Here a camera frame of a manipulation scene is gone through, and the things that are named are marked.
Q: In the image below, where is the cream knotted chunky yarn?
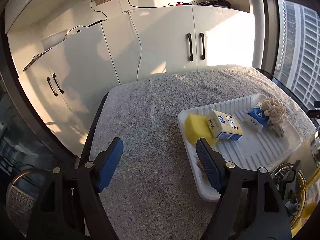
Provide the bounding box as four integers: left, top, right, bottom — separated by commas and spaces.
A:
261, 97, 288, 124

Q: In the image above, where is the yellow cat-shaped sponge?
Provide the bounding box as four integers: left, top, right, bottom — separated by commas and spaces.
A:
184, 114, 218, 147

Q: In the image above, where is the black mesh chair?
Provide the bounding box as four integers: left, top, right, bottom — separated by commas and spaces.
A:
5, 168, 49, 236

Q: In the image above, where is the white hanging cable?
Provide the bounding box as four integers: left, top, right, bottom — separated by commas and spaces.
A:
122, 10, 143, 82

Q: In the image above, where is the dark green amber tumbler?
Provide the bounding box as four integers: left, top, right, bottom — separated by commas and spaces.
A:
271, 160, 319, 236

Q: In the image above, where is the white bowl on cabinet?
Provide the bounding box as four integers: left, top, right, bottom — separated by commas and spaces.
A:
41, 29, 68, 51

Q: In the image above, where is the yellow blue tissue pack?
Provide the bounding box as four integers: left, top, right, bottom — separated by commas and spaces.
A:
206, 109, 243, 141

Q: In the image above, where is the grey terry towel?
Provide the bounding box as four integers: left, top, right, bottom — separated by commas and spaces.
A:
89, 67, 316, 239

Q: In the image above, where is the white cabinet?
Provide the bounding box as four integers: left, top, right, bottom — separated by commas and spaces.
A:
8, 5, 255, 156

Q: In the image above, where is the white mug with chrome lid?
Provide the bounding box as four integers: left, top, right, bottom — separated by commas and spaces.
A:
310, 127, 320, 167

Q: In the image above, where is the white ribbed plastic tray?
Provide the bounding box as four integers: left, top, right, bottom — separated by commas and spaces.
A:
177, 94, 300, 202

